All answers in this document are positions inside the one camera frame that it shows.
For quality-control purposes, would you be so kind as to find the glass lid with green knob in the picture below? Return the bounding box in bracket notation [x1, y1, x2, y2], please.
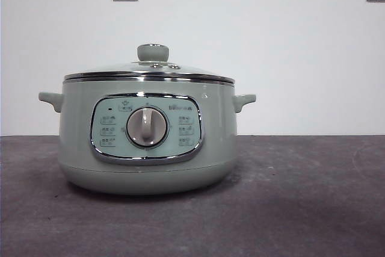
[64, 43, 236, 85]

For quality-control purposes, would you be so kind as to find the pale green electric pot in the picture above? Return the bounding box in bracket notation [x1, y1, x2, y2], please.
[38, 76, 257, 192]

